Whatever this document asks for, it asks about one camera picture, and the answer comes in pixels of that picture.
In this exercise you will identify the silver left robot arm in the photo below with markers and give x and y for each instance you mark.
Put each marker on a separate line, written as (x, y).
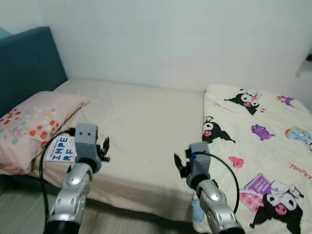
(68, 195)

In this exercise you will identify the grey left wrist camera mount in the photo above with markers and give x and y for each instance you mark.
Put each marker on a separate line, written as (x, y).
(86, 144)

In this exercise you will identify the blue and white book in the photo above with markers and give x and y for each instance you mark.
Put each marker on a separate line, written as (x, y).
(61, 151)

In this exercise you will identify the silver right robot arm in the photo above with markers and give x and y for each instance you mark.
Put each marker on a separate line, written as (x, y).
(214, 207)

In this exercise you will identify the light blue fabric piece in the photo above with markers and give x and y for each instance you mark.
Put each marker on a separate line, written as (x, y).
(197, 212)

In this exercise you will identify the pink patterned pillow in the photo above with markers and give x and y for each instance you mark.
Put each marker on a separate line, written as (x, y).
(34, 117)

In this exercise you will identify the cream bed sheet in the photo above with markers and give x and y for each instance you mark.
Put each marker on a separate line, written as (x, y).
(146, 122)

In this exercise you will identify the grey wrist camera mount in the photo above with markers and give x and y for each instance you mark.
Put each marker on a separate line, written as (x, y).
(86, 144)
(200, 163)

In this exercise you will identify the teal upholstered headboard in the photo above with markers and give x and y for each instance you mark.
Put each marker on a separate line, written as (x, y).
(29, 68)

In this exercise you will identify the cream cartoon print quilt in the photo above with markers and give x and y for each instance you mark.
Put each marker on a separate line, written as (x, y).
(263, 156)

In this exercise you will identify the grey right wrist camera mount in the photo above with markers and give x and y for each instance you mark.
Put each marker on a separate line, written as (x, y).
(200, 163)

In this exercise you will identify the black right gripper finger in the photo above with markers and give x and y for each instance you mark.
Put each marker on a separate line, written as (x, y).
(183, 170)

